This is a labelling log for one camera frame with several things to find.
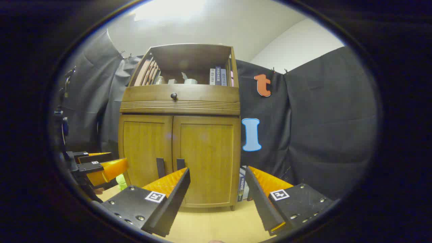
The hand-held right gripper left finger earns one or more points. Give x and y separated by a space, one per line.
175 199

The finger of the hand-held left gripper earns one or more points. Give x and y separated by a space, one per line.
98 158
111 170

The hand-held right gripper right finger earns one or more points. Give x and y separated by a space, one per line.
260 199

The wooden shoe cabinet door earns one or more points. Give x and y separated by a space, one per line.
209 152
145 145

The wooden double-door shoe cabinet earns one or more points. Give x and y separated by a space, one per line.
179 108

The green frog plush toy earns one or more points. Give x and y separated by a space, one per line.
121 182

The blue cover book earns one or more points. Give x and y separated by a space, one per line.
241 185

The black tripod stand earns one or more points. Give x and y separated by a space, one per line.
64 101

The black drawer knob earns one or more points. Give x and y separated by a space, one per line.
173 96

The metal cup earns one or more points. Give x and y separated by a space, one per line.
160 80

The black backdrop cloth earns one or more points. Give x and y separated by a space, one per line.
320 118

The small white box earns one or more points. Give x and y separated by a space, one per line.
172 81

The white spine book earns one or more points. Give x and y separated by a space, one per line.
212 77

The dark blue spine book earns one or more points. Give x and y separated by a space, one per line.
218 76

